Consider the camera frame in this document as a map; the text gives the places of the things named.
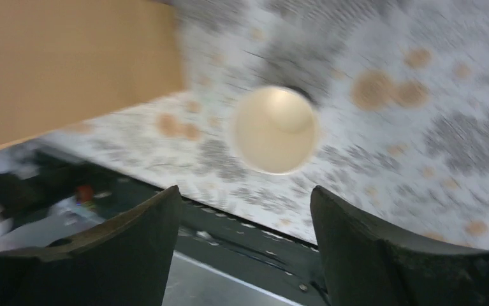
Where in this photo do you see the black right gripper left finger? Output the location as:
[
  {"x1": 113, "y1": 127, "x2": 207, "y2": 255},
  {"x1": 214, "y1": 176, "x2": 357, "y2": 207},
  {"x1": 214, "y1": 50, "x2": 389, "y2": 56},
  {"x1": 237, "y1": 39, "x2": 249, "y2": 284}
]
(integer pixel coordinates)
[{"x1": 0, "y1": 186, "x2": 182, "y2": 305}]

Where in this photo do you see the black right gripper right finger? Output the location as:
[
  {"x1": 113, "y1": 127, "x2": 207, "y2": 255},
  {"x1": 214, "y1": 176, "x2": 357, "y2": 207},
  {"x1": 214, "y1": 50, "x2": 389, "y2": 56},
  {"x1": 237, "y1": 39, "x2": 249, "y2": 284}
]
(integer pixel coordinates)
[{"x1": 310, "y1": 186, "x2": 489, "y2": 305}]

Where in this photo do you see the single black paper cup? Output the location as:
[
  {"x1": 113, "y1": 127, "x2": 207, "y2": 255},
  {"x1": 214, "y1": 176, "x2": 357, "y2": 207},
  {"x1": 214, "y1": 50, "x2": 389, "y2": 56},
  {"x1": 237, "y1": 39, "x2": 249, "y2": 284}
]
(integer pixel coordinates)
[{"x1": 227, "y1": 85, "x2": 321, "y2": 175}]

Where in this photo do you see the white brown paper bag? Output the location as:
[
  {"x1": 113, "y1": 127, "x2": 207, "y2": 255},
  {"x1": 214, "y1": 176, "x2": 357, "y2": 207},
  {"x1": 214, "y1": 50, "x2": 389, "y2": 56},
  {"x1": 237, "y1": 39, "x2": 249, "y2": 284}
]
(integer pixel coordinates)
[{"x1": 0, "y1": 1, "x2": 184, "y2": 149}]

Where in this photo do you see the floral patterned table mat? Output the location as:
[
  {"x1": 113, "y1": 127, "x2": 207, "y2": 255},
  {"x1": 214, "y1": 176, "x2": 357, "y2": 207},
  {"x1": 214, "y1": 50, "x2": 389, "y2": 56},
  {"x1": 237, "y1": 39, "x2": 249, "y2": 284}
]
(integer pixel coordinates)
[{"x1": 43, "y1": 1, "x2": 489, "y2": 249}]

